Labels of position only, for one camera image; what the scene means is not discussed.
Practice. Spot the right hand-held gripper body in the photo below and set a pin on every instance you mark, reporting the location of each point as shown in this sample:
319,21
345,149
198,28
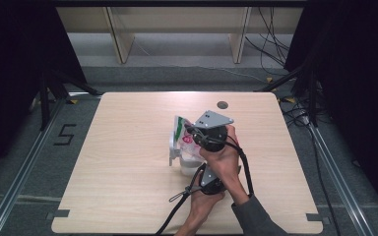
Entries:
211,131

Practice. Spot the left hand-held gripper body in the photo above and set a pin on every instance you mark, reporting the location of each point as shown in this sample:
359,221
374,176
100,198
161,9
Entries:
210,183

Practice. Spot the pink and white plastic bag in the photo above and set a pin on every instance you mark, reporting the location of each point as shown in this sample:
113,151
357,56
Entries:
182,137

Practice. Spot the clear jar with white lid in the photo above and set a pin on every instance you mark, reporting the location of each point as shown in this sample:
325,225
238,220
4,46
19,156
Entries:
190,164

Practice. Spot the person's left hand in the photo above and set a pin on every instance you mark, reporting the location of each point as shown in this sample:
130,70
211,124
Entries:
203,205

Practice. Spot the person's right hand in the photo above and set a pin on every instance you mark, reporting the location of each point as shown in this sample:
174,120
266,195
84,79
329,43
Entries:
223,160

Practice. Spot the yellow floor tape piece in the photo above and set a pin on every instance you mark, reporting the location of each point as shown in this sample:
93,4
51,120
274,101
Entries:
74,102
269,79
290,100

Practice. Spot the black metal stand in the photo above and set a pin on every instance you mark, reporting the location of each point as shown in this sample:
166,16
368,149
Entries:
46,98
311,95

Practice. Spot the light wooden shelf unit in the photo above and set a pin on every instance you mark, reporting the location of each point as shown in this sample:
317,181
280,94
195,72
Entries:
177,19

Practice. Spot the black curtain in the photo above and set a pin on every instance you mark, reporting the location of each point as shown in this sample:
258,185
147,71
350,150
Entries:
13,65
357,82

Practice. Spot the black table edge bracket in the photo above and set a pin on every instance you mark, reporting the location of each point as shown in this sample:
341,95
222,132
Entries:
59,214
314,217

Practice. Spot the aluminium floor rail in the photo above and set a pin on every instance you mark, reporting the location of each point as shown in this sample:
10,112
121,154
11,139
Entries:
338,183
19,177

